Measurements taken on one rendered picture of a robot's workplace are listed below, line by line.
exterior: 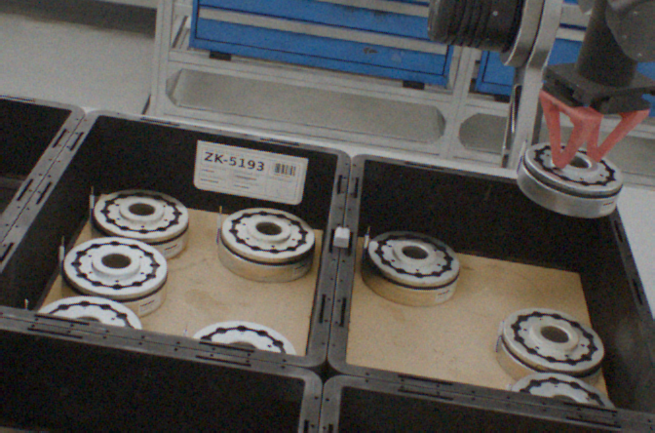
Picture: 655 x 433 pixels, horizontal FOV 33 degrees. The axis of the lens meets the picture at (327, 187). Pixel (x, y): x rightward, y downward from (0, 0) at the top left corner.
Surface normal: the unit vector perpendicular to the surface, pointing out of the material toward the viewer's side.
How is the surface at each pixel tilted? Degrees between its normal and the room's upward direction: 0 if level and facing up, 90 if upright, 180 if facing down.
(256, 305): 0
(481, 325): 0
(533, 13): 78
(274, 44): 90
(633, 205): 0
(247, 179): 90
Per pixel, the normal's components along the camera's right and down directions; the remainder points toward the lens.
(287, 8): -0.04, 0.48
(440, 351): 0.14, -0.86
